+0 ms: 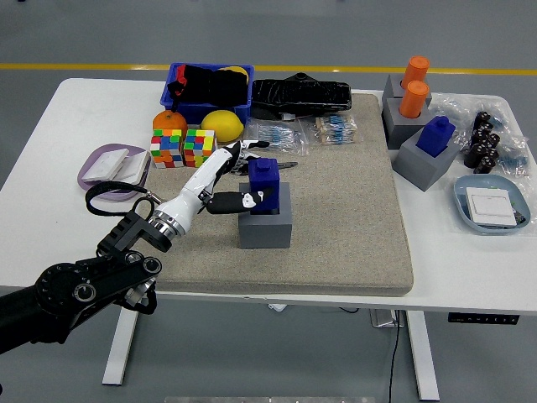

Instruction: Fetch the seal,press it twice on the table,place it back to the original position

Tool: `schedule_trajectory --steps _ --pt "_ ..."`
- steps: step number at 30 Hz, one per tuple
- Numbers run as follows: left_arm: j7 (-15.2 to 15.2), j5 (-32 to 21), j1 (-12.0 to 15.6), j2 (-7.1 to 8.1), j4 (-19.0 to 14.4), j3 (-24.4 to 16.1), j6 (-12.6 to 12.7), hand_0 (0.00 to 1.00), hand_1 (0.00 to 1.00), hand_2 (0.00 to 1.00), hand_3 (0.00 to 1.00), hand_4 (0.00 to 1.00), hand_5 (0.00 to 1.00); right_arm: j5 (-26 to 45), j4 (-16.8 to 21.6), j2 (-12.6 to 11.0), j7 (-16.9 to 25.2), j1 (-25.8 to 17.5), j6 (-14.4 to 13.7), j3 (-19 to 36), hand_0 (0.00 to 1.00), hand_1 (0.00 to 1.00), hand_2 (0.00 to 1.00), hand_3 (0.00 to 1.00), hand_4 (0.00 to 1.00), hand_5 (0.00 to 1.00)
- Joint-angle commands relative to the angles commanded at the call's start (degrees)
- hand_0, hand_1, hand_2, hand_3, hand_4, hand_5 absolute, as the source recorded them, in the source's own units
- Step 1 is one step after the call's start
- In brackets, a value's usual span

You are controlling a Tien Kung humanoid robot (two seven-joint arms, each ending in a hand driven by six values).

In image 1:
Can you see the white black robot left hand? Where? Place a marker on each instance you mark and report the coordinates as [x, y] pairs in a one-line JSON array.
[[193, 186]]

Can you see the blue square seal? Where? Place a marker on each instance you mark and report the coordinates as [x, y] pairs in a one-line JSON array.
[[264, 176], [434, 136]]

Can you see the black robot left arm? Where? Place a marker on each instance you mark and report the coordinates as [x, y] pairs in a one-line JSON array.
[[54, 294]]

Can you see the grey seal holder block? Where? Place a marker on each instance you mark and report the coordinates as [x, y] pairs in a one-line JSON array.
[[264, 235], [392, 88], [419, 168], [398, 130]]

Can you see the orange cylinder seal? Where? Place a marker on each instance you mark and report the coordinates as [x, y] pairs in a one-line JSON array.
[[416, 69], [413, 98]]

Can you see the multicolour puzzle cube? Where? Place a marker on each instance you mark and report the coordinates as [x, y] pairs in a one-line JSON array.
[[200, 147], [165, 147]]

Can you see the yellow lemon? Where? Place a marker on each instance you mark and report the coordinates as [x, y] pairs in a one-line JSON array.
[[220, 125]]

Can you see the orange fruit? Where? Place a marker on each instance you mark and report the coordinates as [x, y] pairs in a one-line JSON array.
[[168, 122]]

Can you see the blue plastic bin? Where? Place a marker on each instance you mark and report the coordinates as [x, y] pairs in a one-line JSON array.
[[218, 113]]

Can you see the black pen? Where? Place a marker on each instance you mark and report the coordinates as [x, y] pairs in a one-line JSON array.
[[289, 164]]

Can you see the black cloth bag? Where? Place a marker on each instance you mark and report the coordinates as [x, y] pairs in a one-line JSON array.
[[210, 86]]

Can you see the purple tray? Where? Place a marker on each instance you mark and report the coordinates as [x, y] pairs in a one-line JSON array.
[[90, 164]]

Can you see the clear bag of blue resistors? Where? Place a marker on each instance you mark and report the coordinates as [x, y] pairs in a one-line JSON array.
[[285, 134]]

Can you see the yellow item in bin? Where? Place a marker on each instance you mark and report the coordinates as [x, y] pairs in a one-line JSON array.
[[235, 69]]

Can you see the black wrapped flat package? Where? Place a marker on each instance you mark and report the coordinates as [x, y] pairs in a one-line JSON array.
[[302, 96]]

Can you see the grey-brown fabric mat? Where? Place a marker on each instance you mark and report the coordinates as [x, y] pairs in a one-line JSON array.
[[335, 210]]

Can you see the clear bag of taped resistors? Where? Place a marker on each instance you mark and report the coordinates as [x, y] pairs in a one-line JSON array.
[[335, 130]]

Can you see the white table leg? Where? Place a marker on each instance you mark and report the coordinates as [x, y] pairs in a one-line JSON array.
[[421, 357], [117, 357]]

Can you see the grey box under table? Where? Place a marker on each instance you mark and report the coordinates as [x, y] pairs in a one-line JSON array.
[[384, 318]]

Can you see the clear plastic bag of parts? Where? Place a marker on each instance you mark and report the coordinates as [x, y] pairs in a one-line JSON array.
[[453, 105]]

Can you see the black capacitor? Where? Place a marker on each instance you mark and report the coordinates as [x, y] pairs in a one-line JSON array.
[[478, 135], [473, 152], [483, 166], [490, 156], [482, 118], [493, 140]]

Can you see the light blue tray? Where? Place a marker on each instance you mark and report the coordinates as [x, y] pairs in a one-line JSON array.
[[482, 182]]

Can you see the black table height controller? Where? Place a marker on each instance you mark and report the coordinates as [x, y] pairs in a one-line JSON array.
[[482, 318]]

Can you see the white switch panel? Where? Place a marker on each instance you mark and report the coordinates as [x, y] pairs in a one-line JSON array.
[[488, 205], [132, 170], [105, 165]]

